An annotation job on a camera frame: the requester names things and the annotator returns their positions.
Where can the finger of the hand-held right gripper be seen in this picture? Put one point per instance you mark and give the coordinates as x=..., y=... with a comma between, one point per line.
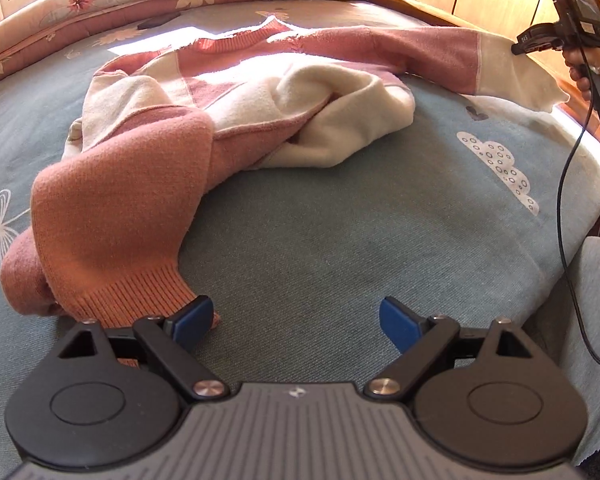
x=535, y=40

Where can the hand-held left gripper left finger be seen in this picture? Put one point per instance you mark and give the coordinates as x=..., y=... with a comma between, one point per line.
x=195, y=317

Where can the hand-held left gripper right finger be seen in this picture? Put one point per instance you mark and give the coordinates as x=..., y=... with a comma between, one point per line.
x=397, y=325

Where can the pink and cream knit sweater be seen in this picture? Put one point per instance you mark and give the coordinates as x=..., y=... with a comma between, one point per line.
x=130, y=210

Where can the person's right hand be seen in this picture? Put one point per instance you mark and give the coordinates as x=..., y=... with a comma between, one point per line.
x=577, y=67

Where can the small dark flat object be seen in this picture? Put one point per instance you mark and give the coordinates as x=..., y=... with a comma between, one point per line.
x=152, y=23

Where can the folded pink floral quilt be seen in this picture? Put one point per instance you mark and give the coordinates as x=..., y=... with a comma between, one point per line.
x=105, y=5

